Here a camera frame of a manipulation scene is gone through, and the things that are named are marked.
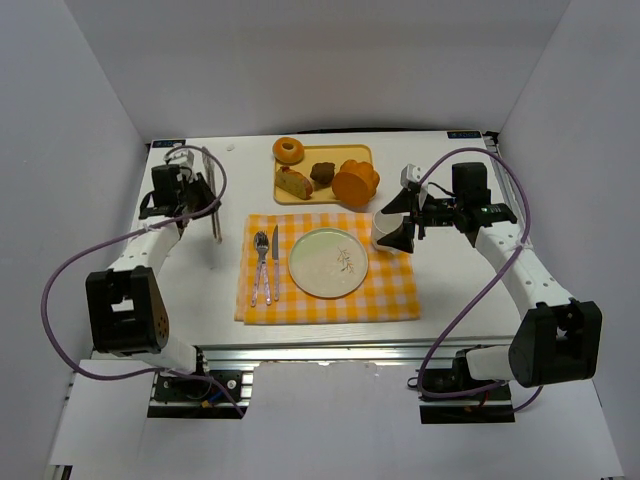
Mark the white ceramic mug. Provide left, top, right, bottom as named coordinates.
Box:
left=371, top=210, right=403, bottom=252

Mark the brown chocolate muffin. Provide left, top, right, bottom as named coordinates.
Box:
left=310, top=162, right=335, bottom=190

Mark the sliced loaf bread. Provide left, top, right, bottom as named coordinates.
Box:
left=275, top=166, right=314, bottom=200

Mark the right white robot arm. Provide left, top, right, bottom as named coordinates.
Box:
left=378, top=162, right=603, bottom=399

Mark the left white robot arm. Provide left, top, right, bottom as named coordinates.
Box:
left=85, top=161, right=216, bottom=374

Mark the large orange bundt cake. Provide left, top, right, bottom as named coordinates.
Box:
left=331, top=159, right=380, bottom=207

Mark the left blue table label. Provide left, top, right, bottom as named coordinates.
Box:
left=151, top=139, right=185, bottom=149

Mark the blue table label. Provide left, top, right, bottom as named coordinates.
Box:
left=151, top=139, right=185, bottom=149
left=446, top=130, right=482, bottom=140

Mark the green white ceramic plate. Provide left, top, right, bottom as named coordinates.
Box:
left=287, top=227, right=369, bottom=299

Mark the right blue table label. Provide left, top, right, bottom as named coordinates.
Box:
left=446, top=130, right=482, bottom=140

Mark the yellow plastic tray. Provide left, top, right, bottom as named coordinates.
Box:
left=273, top=144, right=373, bottom=205

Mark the yellow checkered cloth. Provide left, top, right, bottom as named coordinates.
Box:
left=234, top=213, right=421, bottom=325

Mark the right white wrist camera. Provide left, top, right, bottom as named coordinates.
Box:
left=400, top=164, right=423, bottom=190

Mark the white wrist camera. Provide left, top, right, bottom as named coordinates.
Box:
left=164, top=150, right=194, bottom=170
left=400, top=164, right=423, bottom=190

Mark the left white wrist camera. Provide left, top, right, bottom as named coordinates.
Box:
left=164, top=150, right=194, bottom=170

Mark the pink handled fork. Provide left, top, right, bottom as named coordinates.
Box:
left=253, top=231, right=273, bottom=306

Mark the pink handled knife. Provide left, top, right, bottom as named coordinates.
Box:
left=271, top=224, right=280, bottom=302

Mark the ring doughnut bread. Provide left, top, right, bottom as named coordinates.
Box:
left=272, top=137, right=305, bottom=165

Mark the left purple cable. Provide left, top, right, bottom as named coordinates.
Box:
left=40, top=145, right=246, bottom=419

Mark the aluminium frame rail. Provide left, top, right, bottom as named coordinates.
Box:
left=199, top=341, right=431, bottom=369

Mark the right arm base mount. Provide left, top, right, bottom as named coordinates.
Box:
left=415, top=349, right=515, bottom=425

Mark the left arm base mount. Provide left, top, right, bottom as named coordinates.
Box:
left=147, top=370, right=250, bottom=420

